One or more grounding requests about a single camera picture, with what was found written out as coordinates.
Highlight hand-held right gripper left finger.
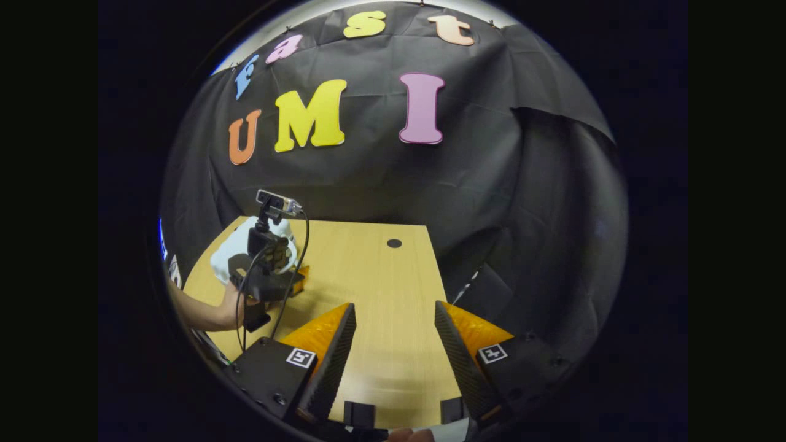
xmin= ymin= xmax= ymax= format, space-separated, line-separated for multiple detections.
xmin=227 ymin=302 xmax=357 ymax=428

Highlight pale blue small suitcase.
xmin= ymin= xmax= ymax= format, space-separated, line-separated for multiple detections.
xmin=210 ymin=215 xmax=299 ymax=287

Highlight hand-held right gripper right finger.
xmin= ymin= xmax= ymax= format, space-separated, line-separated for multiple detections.
xmin=434 ymin=300 xmax=572 ymax=428

